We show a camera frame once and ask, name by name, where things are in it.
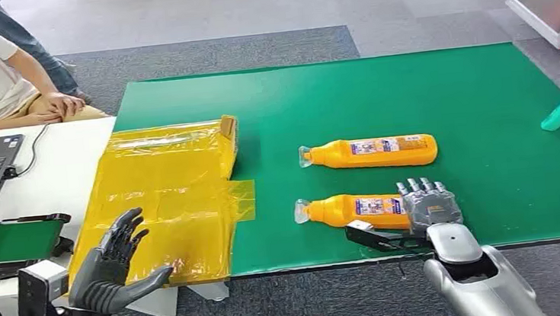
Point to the yellow tape-wrapped cardboard box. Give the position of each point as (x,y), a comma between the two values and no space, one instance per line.
(161,187)

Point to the standing person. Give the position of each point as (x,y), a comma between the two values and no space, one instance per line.
(32,47)

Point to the green table mat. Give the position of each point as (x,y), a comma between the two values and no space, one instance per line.
(356,99)

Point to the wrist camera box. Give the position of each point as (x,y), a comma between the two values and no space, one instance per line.
(40,289)
(373,237)

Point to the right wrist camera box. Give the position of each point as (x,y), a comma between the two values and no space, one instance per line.
(373,237)

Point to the orange bottle with clear cap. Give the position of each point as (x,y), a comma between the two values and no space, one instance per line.
(376,153)
(335,210)

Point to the white table foot bracket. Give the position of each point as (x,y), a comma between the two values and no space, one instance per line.
(210,292)

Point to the small green belt conveyor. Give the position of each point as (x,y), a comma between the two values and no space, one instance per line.
(21,240)

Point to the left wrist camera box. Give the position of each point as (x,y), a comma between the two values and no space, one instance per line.
(40,289)

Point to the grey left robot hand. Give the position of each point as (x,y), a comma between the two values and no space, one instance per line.
(100,279)

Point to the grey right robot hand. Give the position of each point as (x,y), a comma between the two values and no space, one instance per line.
(431,207)

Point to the white table side panel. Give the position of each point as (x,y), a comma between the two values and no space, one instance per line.
(156,304)

